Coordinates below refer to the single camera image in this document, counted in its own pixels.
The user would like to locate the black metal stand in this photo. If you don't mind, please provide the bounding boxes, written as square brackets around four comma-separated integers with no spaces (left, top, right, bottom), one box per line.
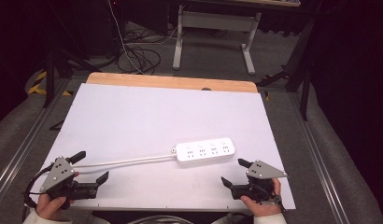
[43,0,102,109]
[255,17,317,121]

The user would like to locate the yellow black floor tape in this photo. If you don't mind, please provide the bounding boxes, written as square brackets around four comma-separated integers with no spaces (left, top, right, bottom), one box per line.
[26,70,74,97]

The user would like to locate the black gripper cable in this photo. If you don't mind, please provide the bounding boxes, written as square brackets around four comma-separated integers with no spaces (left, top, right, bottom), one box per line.
[23,163,54,209]

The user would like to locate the white metal desk frame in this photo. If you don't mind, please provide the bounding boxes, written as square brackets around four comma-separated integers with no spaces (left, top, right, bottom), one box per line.
[172,4,262,76]

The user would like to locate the white board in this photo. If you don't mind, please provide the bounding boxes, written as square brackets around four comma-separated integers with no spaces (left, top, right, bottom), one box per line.
[30,82,297,213]

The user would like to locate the white floor cable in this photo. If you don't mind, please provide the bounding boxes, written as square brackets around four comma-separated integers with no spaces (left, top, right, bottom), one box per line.
[106,0,146,75]

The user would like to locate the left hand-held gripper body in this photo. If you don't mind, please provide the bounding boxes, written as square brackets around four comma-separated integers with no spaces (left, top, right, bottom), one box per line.
[39,156,99,210]

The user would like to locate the person's left hand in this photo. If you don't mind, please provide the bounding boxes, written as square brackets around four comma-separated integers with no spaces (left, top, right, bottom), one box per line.
[35,193,76,222]

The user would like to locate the metal floor rail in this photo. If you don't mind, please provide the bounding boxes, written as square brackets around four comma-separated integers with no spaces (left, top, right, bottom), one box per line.
[288,92,348,224]
[0,77,73,200]

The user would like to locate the white power strip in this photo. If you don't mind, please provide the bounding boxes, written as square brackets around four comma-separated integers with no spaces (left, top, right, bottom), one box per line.
[174,137,236,167]

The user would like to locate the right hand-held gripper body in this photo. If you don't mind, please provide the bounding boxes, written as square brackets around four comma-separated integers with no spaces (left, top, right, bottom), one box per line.
[231,159,289,203]

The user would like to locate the white power strip cable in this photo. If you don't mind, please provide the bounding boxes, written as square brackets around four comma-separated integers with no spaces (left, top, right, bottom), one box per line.
[71,148,178,171]

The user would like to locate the black floor cables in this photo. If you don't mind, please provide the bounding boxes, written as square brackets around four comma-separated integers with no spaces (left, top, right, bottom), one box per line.
[117,29,163,76]

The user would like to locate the wooden table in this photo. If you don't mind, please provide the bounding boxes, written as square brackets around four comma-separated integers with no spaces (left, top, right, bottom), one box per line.
[85,72,260,94]

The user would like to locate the person's right hand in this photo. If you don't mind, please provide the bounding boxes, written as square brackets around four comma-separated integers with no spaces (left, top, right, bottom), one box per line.
[240,177,283,218]

